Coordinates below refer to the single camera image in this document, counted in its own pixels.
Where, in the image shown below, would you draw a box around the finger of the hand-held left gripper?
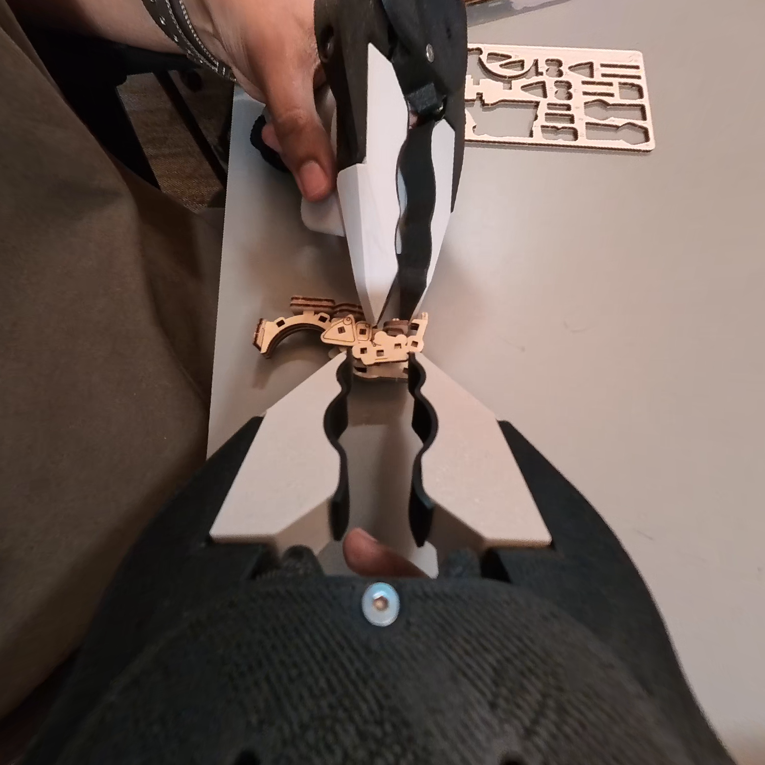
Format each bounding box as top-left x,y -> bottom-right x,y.
382,116 -> 461,320
336,45 -> 414,325

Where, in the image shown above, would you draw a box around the silver wristwatch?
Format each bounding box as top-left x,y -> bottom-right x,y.
142,0 -> 238,82

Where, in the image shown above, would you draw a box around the person's right hand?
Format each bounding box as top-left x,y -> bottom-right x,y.
342,528 -> 432,581

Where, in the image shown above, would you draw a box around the wooden puzzle model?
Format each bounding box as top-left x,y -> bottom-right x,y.
254,294 -> 431,381

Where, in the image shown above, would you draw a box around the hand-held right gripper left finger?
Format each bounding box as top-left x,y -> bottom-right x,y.
209,353 -> 355,546

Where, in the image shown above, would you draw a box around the olive trousers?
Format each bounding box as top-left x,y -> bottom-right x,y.
0,0 -> 240,736

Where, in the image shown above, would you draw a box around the grey desk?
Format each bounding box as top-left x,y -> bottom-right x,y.
206,0 -> 765,765

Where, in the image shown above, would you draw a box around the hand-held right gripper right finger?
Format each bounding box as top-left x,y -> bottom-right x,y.
406,353 -> 553,551

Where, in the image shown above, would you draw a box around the person's left hand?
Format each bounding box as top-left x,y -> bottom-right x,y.
190,0 -> 337,202

